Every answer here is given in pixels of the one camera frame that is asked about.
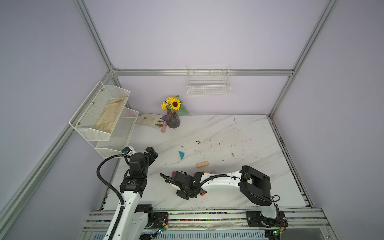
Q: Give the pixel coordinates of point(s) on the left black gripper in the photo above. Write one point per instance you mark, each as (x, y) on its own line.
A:
(150, 159)

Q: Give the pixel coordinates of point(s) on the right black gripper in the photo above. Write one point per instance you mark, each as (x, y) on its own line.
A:
(184, 196)

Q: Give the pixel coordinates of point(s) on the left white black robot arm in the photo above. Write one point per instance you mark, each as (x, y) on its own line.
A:
(129, 195)

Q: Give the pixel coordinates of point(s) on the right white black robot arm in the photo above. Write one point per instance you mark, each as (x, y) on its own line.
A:
(253, 184)

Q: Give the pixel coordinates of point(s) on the teal triangular wood block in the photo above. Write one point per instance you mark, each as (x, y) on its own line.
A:
(182, 155)

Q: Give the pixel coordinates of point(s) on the white lower mesh shelf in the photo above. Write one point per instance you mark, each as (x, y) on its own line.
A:
(120, 136)

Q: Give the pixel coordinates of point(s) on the white mesh shelf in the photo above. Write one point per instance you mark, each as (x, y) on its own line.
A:
(85, 118)
(120, 136)

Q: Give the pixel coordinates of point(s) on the white cloth on table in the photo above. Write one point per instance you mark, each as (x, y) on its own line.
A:
(151, 120)

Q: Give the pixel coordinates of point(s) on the pink tube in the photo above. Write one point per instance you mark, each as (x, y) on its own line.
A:
(164, 126)

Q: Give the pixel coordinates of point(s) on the beige cloth in shelf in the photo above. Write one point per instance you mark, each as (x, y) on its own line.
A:
(110, 114)

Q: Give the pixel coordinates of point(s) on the dark purple glass vase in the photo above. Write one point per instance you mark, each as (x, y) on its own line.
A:
(173, 120)

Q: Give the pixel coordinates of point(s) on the sunflower bouquet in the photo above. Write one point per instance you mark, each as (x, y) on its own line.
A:
(173, 105)

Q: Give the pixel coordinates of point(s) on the white upper mesh shelf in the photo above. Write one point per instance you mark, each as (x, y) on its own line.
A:
(85, 118)

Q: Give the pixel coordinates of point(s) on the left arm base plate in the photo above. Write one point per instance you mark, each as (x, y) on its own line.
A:
(159, 220)

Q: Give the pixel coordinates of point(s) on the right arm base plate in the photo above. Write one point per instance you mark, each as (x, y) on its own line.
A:
(256, 219)

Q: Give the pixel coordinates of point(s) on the white wire wall basket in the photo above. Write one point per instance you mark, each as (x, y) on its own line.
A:
(208, 80)

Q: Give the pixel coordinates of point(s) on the aluminium front rail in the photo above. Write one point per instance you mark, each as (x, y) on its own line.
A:
(233, 225)

